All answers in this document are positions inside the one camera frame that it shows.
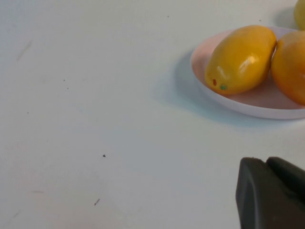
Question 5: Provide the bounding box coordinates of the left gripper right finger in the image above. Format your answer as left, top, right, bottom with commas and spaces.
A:
266, 156, 305, 195

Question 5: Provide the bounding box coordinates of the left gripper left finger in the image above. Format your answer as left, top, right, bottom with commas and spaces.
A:
235, 157, 305, 229

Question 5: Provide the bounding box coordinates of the mango with orange end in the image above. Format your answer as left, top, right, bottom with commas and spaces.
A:
271, 30, 305, 106

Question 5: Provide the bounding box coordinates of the glossy yellow mango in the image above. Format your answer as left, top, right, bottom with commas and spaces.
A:
204, 25, 278, 95

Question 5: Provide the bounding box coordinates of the slim yellow banana green tip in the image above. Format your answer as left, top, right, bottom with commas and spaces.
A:
294, 0, 305, 31

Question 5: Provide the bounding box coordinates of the pink round plate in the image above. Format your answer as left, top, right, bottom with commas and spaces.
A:
190, 26, 305, 120

